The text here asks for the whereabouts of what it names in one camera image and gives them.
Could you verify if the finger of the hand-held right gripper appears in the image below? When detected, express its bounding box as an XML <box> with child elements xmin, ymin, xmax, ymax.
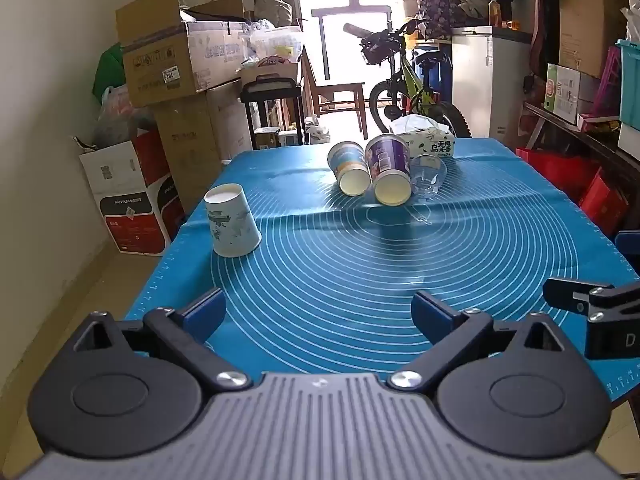
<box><xmin>543</xmin><ymin>277</ymin><xmax>617</xmax><ymax>322</ymax></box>

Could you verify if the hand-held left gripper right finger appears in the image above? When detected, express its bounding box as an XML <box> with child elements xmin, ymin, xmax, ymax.
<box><xmin>387</xmin><ymin>290</ymin><xmax>571</xmax><ymax>391</ymax></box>

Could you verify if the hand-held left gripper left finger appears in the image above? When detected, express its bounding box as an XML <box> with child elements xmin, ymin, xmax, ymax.
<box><xmin>74</xmin><ymin>287</ymin><xmax>253</xmax><ymax>394</ymax></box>

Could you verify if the white printed paper cup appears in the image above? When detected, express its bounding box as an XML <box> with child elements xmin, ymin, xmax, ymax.
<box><xmin>204</xmin><ymin>183</ymin><xmax>263</xmax><ymax>259</ymax></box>

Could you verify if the clear plastic cup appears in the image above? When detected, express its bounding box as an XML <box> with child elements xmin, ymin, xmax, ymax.
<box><xmin>409</xmin><ymin>154</ymin><xmax>448</xmax><ymax>199</ymax></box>

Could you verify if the purple paper cup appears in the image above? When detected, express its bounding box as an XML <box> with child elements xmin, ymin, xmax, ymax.
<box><xmin>364</xmin><ymin>133</ymin><xmax>413</xmax><ymax>207</ymax></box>

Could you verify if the blue and white paper cup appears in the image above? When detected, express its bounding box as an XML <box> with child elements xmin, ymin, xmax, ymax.
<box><xmin>327</xmin><ymin>141</ymin><xmax>372</xmax><ymax>197</ymax></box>

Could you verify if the blue silicone baking mat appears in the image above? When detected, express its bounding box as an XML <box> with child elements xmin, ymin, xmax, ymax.
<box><xmin>125</xmin><ymin>137</ymin><xmax>640</xmax><ymax>402</ymax></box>

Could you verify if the red flat box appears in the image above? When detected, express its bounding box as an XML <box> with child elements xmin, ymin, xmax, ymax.
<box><xmin>579</xmin><ymin>167</ymin><xmax>629</xmax><ymax>237</ymax></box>

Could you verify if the red gift bag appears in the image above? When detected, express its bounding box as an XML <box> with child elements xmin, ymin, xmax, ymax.
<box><xmin>515</xmin><ymin>147</ymin><xmax>601</xmax><ymax>202</ymax></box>

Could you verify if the white and red carton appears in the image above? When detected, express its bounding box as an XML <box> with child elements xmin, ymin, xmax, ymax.
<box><xmin>78</xmin><ymin>129</ymin><xmax>187</xmax><ymax>257</ymax></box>

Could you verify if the dark side table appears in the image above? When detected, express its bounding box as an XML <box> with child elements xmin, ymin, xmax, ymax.
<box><xmin>522</xmin><ymin>102</ymin><xmax>640</xmax><ymax>183</ymax></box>

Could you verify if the green tissue box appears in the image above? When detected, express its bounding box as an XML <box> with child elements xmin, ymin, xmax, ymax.
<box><xmin>388</xmin><ymin>114</ymin><xmax>457</xmax><ymax>160</ymax></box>

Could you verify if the tall brown cardboard box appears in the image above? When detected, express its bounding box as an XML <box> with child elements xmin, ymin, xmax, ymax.
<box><xmin>152</xmin><ymin>79</ymin><xmax>253</xmax><ymax>213</ymax></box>

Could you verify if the green and white box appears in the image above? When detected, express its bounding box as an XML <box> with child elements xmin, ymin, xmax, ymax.
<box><xmin>543</xmin><ymin>63</ymin><xmax>584</xmax><ymax>126</ymax></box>

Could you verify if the clear plastic bag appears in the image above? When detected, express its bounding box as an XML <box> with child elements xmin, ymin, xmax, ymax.
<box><xmin>94</xmin><ymin>85</ymin><xmax>157</xmax><ymax>150</ymax></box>

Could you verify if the teal plastic crate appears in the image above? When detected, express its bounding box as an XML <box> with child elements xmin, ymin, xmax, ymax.
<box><xmin>614</xmin><ymin>38</ymin><xmax>640</xmax><ymax>132</ymax></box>

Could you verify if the pink plastic rack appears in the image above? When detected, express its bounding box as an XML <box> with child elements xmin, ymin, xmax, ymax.
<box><xmin>594</xmin><ymin>45</ymin><xmax>624</xmax><ymax>117</ymax></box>

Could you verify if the white chest freezer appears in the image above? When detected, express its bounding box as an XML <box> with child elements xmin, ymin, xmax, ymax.
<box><xmin>450</xmin><ymin>25</ymin><xmax>534</xmax><ymax>149</ymax></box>

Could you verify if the green bicycle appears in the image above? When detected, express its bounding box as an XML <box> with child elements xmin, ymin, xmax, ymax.
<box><xmin>342</xmin><ymin>18</ymin><xmax>474</xmax><ymax>139</ymax></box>

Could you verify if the wooden chair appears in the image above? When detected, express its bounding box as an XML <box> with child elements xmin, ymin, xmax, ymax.
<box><xmin>300</xmin><ymin>44</ymin><xmax>369</xmax><ymax>141</ymax></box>

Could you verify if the large open cardboard box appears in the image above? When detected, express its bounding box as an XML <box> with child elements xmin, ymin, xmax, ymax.
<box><xmin>115</xmin><ymin>0</ymin><xmax>251</xmax><ymax>109</ymax></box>

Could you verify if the green bag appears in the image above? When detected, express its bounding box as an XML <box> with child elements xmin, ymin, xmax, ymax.
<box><xmin>92</xmin><ymin>42</ymin><xmax>126</xmax><ymax>106</ymax></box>

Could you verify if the pile of plastic bags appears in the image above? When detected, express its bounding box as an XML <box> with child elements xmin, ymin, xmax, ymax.
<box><xmin>243</xmin><ymin>19</ymin><xmax>307</xmax><ymax>70</ymax></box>

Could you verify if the floral fabric bag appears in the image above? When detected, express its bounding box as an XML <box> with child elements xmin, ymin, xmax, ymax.
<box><xmin>417</xmin><ymin>0</ymin><xmax>482</xmax><ymax>41</ymax></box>

